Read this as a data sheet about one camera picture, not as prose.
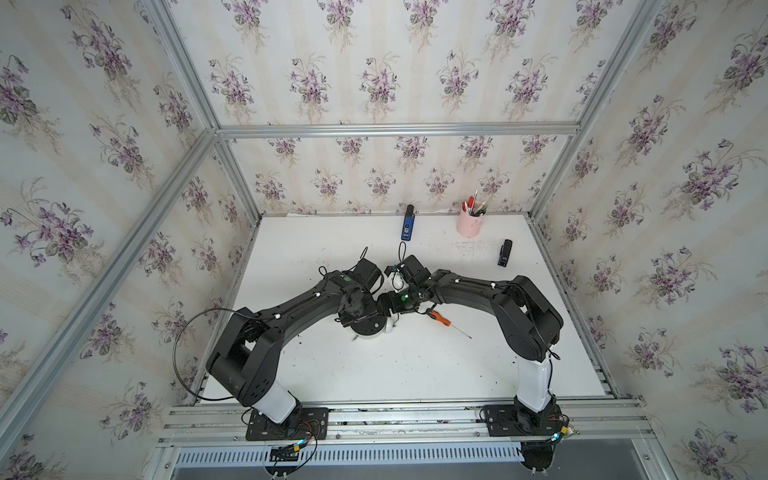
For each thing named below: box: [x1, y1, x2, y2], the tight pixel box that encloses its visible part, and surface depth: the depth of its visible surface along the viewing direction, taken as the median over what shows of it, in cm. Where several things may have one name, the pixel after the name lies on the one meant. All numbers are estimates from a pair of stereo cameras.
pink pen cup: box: [456, 210, 486, 238], surface depth 114 cm
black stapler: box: [497, 239, 513, 268], surface depth 107 cm
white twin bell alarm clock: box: [350, 310, 399, 342], surface depth 87 cm
